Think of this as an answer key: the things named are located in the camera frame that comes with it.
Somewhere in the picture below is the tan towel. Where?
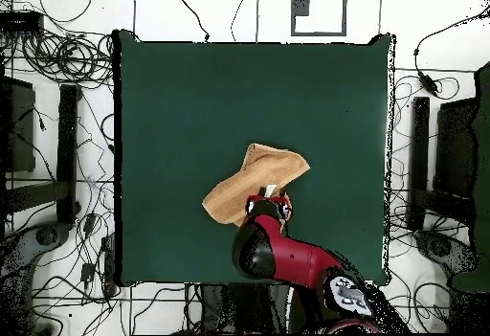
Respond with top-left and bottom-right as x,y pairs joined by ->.
201,143 -> 311,234

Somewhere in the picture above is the black flat box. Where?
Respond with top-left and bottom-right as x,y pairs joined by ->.
434,98 -> 479,199
0,75 -> 36,173

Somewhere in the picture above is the dark green tablecloth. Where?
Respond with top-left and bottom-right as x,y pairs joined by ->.
112,29 -> 397,287

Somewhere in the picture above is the black stand bar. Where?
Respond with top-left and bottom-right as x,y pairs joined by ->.
5,83 -> 82,225
406,96 -> 478,232

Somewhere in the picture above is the grey stand base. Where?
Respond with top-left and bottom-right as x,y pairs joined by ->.
414,230 -> 479,276
0,220 -> 74,335

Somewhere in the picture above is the green cloth covered furniture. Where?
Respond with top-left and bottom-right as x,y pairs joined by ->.
451,59 -> 490,294

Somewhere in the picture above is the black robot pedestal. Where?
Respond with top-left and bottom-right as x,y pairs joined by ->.
183,282 -> 292,335

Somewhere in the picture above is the grey square frame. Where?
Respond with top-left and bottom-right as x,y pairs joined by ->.
290,0 -> 348,37

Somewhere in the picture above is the black cable with plug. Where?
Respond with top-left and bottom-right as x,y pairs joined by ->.
175,0 -> 211,43

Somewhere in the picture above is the thin black cable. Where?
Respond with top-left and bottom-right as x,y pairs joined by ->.
230,0 -> 256,42

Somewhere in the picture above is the black power adapter with cable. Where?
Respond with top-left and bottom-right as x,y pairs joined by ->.
413,4 -> 490,98

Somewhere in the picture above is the coiled black cable bundle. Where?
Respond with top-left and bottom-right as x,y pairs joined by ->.
20,31 -> 115,84

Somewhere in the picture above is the black network switch box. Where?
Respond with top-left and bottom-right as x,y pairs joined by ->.
0,11 -> 45,35

